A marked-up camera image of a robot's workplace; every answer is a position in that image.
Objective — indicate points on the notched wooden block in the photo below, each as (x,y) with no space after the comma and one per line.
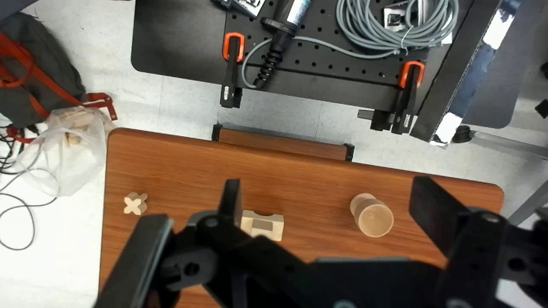
(277,228)

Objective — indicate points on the orange black bar clamp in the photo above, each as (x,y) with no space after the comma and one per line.
(406,96)
(233,74)

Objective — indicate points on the cross-shaped wooden piece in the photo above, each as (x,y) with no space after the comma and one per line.
(135,204)

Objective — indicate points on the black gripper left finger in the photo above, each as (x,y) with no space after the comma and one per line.
(171,268)

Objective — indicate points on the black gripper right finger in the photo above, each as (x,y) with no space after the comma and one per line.
(485,257)

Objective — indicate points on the dark grey side table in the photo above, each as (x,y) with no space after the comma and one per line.
(502,74)

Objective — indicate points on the wooden cylinder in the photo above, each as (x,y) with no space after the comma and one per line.
(371,216)

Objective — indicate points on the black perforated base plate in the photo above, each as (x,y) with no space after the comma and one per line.
(181,40)

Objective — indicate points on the silver cylindrical connector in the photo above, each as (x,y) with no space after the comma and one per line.
(298,11)

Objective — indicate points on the clear plastic bag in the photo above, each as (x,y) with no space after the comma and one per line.
(70,155)

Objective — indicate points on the black metal post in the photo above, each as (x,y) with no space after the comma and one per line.
(450,69)

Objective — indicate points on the brown bar with black ends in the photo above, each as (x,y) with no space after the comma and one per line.
(282,144)

